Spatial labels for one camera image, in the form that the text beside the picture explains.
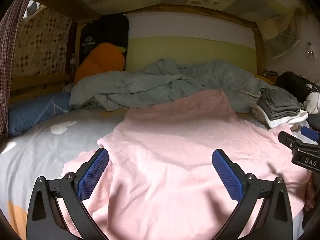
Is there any grey duvet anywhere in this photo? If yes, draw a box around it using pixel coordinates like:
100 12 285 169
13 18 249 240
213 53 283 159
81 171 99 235
69 59 278 113

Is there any person's right hand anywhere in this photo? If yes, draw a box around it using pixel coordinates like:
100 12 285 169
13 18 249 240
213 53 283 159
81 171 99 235
304 177 316 212

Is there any plaid curtain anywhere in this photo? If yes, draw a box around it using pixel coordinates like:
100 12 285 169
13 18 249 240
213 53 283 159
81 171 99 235
0 0 40 140

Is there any white folded garment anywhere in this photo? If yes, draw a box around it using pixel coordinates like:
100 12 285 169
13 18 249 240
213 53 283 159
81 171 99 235
251 102 309 130

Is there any patterned hanging cloth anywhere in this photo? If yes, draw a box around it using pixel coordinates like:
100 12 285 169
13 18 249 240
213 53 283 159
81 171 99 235
12 6 73 75

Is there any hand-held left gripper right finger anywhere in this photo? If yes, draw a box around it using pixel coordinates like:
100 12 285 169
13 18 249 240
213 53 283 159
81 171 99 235
212 149 293 240

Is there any orange plush toy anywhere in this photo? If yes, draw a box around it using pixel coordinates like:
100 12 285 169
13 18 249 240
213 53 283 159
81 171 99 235
74 42 127 84

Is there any wooden bed frame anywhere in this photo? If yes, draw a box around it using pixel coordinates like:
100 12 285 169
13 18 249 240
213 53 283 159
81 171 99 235
10 4 265 98

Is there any white power strip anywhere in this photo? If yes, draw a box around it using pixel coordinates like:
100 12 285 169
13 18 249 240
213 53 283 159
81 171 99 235
306 41 316 60

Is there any black cushion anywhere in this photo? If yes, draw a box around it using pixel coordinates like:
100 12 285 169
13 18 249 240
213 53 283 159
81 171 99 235
80 14 130 70

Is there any yellow white headboard cushion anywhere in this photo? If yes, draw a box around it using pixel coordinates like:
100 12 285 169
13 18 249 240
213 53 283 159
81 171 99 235
125 11 258 77

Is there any white wall fan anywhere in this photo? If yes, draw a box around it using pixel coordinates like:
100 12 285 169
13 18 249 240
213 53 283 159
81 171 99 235
264 7 304 60

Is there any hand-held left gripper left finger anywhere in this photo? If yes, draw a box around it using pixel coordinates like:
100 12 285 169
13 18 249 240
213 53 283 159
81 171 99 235
26 148 110 240

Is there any pink shirt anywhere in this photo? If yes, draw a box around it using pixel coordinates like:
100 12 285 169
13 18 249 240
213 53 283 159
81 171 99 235
62 89 315 240

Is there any blue pillow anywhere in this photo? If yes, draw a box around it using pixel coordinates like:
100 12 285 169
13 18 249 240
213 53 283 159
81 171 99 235
7 91 73 137

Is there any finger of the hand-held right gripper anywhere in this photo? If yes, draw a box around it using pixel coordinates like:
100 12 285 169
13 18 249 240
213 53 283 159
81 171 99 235
301 126 320 142
278 131 304 153

